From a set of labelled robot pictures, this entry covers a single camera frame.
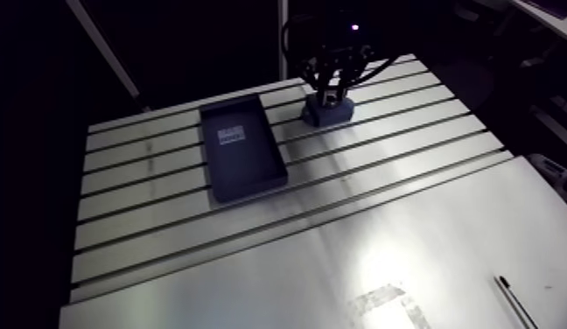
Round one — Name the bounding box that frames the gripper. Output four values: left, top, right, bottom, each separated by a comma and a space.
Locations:
308, 12, 375, 105

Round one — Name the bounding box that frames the dark blue-grey housing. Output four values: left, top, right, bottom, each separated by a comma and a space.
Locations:
301, 93, 356, 129

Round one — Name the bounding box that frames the dark blue-grey tray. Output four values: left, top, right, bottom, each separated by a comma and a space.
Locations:
199, 93, 290, 204

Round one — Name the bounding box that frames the pale desk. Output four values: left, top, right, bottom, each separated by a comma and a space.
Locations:
510, 0, 567, 47

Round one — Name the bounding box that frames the pale holed strip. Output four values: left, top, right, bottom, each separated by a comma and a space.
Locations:
526, 153, 567, 209

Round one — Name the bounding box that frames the thin black rod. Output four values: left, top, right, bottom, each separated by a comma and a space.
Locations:
493, 275, 540, 329

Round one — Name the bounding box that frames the black cable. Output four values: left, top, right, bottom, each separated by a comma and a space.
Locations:
352, 54, 401, 88
281, 15, 318, 86

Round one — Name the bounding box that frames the pale upright post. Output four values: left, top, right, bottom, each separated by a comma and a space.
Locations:
277, 0, 290, 81

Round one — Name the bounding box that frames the pale slanted post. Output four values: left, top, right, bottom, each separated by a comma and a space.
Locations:
65, 0, 143, 100

